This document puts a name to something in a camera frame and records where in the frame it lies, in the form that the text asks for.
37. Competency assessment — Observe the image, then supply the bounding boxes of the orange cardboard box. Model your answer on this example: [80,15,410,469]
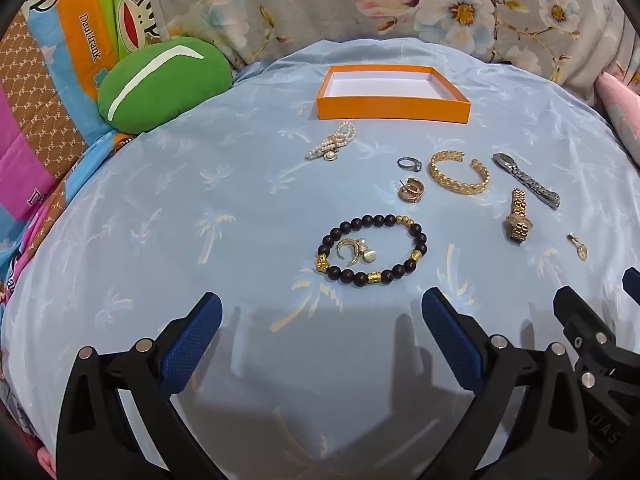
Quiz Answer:
[316,65,472,124]

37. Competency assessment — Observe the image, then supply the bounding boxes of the small gold pendant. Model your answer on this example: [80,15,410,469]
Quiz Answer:
[566,232,588,262]

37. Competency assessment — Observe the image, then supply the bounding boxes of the colourful cartoon printed blanket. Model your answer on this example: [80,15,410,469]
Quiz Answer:
[0,0,171,461]

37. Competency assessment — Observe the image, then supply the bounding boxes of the light blue palm printed sheet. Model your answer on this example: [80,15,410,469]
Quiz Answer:
[0,37,640,480]

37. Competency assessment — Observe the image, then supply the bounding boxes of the silver wristwatch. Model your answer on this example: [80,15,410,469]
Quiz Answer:
[492,152,561,210]

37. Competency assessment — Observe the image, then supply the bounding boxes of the gold chain cuff bracelet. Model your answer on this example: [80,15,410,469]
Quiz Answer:
[427,150,490,195]

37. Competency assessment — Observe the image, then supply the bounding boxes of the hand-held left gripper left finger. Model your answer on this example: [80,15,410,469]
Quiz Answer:
[56,291,223,480]

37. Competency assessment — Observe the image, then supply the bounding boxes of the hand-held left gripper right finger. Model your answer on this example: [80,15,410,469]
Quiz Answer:
[421,287,593,480]

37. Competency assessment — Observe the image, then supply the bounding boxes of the green cushion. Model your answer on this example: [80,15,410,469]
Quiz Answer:
[97,36,234,135]

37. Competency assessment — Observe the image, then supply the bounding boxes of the gold wristwatch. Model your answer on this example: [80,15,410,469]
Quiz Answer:
[504,188,535,247]

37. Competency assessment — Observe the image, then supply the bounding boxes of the grey floral blanket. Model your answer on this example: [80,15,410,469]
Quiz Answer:
[140,0,640,111]

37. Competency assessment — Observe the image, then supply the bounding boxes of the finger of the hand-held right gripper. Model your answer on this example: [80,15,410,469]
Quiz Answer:
[552,286,618,361]
[622,267,640,307]

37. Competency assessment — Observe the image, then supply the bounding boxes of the gold hoop earrings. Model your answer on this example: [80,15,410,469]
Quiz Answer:
[397,176,425,204]

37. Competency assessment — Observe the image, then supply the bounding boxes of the pink pillow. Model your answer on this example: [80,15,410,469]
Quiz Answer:
[595,71,640,161]

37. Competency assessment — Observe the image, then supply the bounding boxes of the black bead bracelet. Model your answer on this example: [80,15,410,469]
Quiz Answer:
[315,214,430,288]

